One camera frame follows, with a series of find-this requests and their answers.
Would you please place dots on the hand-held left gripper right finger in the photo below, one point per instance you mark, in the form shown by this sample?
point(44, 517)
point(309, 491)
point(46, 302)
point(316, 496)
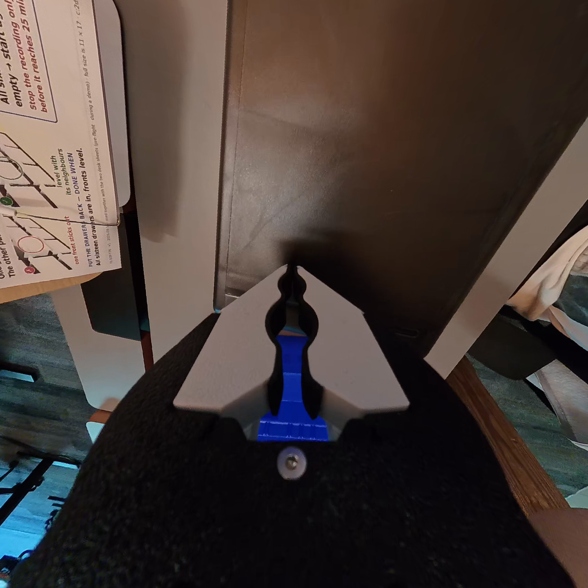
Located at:
point(358, 367)

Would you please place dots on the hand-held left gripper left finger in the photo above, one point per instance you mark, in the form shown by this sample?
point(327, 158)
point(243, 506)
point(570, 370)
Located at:
point(229, 367)

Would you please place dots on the blue plastic piece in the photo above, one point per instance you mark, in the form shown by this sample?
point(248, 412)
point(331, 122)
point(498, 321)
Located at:
point(289, 372)

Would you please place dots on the black drawer cabinet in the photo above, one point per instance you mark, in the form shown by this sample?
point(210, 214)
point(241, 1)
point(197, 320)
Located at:
point(390, 160)

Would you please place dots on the wooden desk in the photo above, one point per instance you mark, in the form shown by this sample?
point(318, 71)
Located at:
point(505, 450)

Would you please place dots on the white backing board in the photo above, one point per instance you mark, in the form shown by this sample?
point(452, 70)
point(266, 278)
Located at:
point(179, 138)
point(505, 275)

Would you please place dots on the brown cardboard stand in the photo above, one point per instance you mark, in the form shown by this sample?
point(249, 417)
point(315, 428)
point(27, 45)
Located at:
point(46, 287)

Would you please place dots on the white cloth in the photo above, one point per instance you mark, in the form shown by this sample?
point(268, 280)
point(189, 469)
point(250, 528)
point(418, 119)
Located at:
point(551, 275)

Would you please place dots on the printed instruction sheet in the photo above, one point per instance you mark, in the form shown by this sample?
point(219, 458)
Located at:
point(55, 138)

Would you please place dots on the white rounded card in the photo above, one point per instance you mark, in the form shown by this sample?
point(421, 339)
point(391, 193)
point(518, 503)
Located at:
point(112, 92)

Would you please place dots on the black metal frame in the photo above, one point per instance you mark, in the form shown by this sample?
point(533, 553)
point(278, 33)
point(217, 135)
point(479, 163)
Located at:
point(32, 464)

